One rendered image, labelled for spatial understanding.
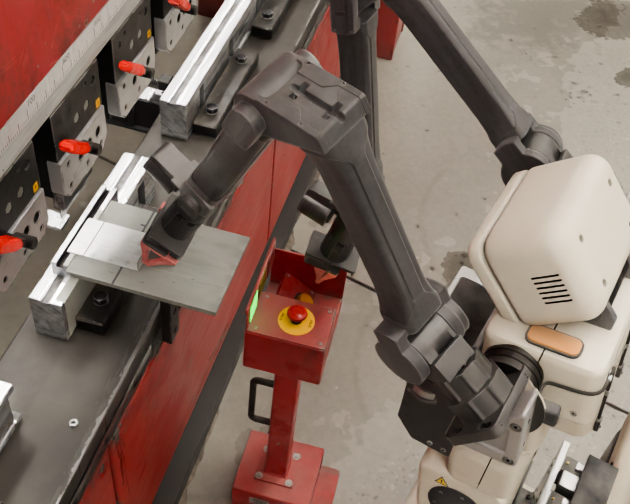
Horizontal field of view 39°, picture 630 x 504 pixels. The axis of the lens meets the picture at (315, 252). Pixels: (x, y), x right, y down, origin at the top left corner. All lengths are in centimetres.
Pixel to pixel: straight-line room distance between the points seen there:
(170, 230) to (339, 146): 57
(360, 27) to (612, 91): 260
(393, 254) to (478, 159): 237
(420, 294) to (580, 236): 22
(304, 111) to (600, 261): 47
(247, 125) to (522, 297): 45
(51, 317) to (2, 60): 56
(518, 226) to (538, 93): 264
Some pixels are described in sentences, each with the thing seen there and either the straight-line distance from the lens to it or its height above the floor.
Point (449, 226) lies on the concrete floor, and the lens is 309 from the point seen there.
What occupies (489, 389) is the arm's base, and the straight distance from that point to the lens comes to 114.
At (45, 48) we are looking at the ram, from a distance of 124.
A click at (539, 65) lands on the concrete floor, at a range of 396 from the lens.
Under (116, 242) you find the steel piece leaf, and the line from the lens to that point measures 156.
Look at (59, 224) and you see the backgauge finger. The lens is 160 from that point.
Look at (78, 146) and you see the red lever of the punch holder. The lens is 129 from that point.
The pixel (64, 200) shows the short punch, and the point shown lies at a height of 112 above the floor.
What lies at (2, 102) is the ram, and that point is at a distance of 116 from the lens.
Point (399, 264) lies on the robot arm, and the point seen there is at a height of 138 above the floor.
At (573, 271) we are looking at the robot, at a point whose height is 135.
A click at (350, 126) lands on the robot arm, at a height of 156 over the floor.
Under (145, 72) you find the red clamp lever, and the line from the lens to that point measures 148.
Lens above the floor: 214
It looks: 47 degrees down
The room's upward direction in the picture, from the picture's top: 8 degrees clockwise
